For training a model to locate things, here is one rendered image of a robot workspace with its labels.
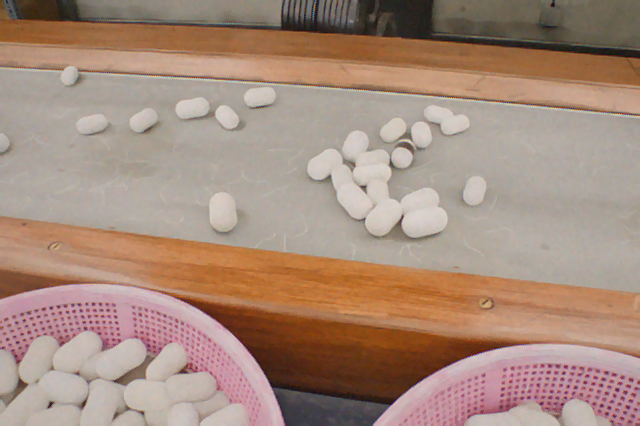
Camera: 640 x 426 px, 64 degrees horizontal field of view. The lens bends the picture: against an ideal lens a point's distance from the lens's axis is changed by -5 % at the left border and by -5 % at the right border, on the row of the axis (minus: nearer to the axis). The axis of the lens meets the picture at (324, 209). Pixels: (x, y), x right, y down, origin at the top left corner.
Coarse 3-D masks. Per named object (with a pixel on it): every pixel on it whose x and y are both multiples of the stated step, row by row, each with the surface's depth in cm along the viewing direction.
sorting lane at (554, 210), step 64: (0, 128) 55; (64, 128) 55; (128, 128) 55; (192, 128) 55; (256, 128) 55; (320, 128) 55; (512, 128) 55; (576, 128) 55; (0, 192) 47; (64, 192) 46; (128, 192) 46; (192, 192) 46; (256, 192) 46; (320, 192) 46; (448, 192) 46; (512, 192) 46; (576, 192) 46; (384, 256) 40; (448, 256) 40; (512, 256) 40; (576, 256) 40
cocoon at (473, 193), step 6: (468, 180) 45; (474, 180) 45; (480, 180) 45; (468, 186) 44; (474, 186) 44; (480, 186) 44; (486, 186) 45; (468, 192) 44; (474, 192) 44; (480, 192) 44; (468, 198) 44; (474, 198) 44; (480, 198) 44; (474, 204) 44
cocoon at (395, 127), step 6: (390, 120) 53; (396, 120) 52; (402, 120) 52; (384, 126) 52; (390, 126) 51; (396, 126) 52; (402, 126) 52; (384, 132) 51; (390, 132) 51; (396, 132) 51; (402, 132) 52; (384, 138) 52; (390, 138) 51; (396, 138) 52
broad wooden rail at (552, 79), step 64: (0, 64) 68; (64, 64) 67; (128, 64) 66; (192, 64) 64; (256, 64) 63; (320, 64) 62; (384, 64) 62; (448, 64) 61; (512, 64) 62; (576, 64) 62
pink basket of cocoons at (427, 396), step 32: (512, 352) 30; (544, 352) 30; (576, 352) 30; (608, 352) 29; (416, 384) 28; (448, 384) 29; (480, 384) 30; (512, 384) 31; (544, 384) 31; (576, 384) 30; (608, 384) 30; (384, 416) 27; (416, 416) 28; (448, 416) 30; (608, 416) 31
